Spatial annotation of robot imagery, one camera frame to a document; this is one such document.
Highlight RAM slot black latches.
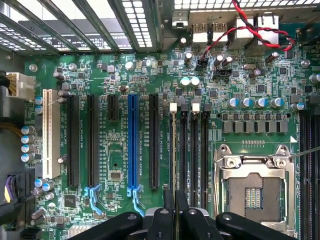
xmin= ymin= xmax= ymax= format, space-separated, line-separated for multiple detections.
xmin=179 ymin=102 xmax=189 ymax=208
xmin=201 ymin=102 xmax=211 ymax=218

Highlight light blue slot latch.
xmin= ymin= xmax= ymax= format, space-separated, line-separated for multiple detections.
xmin=126 ymin=184 xmax=146 ymax=218
xmin=83 ymin=183 xmax=106 ymax=217

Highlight silver CPU socket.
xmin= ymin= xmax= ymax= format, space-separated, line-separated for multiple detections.
xmin=213 ymin=143 xmax=299 ymax=239

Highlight silver finned heatsink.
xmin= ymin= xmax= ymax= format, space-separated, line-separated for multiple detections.
xmin=66 ymin=223 xmax=94 ymax=240

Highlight long black expansion slot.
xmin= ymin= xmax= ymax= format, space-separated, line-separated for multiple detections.
xmin=66 ymin=94 xmax=81 ymax=188
xmin=148 ymin=93 xmax=161 ymax=190
xmin=86 ymin=94 xmax=100 ymax=187

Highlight blue expansion slot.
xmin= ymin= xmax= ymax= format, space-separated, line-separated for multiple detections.
xmin=126 ymin=93 xmax=140 ymax=190

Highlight short black expansion slot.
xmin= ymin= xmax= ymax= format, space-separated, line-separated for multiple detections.
xmin=106 ymin=94 xmax=120 ymax=122

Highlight silver locking lever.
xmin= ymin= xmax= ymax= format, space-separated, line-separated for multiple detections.
xmin=289 ymin=146 xmax=320 ymax=159

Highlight white expansion slot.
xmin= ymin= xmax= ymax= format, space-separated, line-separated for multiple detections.
xmin=41 ymin=88 xmax=61 ymax=180

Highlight green Dell motherboard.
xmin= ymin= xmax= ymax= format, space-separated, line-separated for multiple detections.
xmin=23 ymin=23 xmax=320 ymax=240

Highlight silver USB port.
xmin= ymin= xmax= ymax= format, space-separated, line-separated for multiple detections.
xmin=191 ymin=22 xmax=209 ymax=44
xmin=211 ymin=21 xmax=229 ymax=43

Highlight silver ethernet port block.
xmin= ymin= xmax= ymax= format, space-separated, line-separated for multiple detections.
xmin=228 ymin=13 xmax=280 ymax=50

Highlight white power connector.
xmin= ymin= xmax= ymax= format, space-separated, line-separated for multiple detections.
xmin=4 ymin=71 xmax=36 ymax=101

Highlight grey metal PC case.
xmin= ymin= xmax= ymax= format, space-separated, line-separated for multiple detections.
xmin=0 ymin=0 xmax=320 ymax=240

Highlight black plug purple wires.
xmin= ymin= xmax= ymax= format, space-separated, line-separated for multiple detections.
xmin=0 ymin=172 xmax=36 ymax=221

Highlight red black twisted wire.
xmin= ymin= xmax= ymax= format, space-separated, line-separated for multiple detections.
xmin=196 ymin=0 xmax=296 ymax=70

